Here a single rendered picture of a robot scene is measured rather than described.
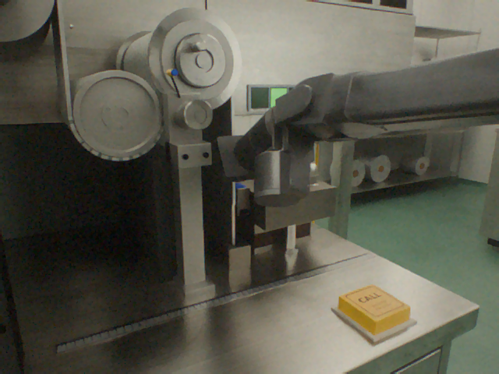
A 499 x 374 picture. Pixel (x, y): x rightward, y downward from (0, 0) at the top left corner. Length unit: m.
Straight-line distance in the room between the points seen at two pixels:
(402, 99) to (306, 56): 0.75
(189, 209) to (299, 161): 0.20
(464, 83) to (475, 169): 5.11
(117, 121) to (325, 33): 0.75
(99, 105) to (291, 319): 0.40
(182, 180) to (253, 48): 0.55
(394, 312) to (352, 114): 0.28
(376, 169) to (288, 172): 3.81
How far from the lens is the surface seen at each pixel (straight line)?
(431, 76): 0.37
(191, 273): 0.60
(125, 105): 0.55
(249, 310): 0.56
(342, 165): 1.46
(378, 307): 0.55
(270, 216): 0.64
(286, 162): 0.44
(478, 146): 5.41
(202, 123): 0.49
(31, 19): 0.55
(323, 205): 0.70
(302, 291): 0.61
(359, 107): 0.39
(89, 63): 0.88
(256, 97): 1.00
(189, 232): 0.57
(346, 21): 1.20
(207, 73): 0.56
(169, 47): 0.56
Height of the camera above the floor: 1.21
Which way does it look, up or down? 15 degrees down
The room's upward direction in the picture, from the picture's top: straight up
